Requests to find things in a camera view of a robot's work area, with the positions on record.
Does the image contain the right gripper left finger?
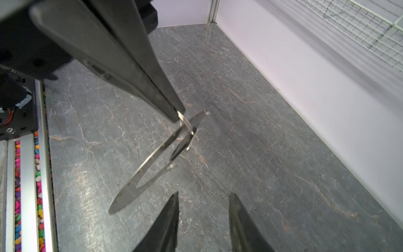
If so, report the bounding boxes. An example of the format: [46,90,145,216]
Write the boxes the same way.
[133,192,179,252]

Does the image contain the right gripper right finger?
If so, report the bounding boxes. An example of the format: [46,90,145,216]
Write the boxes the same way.
[229,193,275,252]

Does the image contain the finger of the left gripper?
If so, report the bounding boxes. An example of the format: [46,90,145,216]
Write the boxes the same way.
[81,1,186,115]

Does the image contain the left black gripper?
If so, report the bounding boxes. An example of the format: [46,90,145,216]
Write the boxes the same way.
[1,1,179,122]

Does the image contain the metal ring disc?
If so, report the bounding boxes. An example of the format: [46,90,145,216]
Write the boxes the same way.
[107,109,210,215]

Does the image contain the aluminium frame profiles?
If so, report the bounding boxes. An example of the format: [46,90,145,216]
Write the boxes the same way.
[207,0,220,23]

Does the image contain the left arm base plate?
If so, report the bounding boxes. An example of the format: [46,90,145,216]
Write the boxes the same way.
[1,69,38,141]

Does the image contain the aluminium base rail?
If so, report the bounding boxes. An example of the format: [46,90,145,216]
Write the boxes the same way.
[1,80,59,252]

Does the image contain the long white wire basket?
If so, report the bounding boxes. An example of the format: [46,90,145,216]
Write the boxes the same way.
[299,0,403,74]

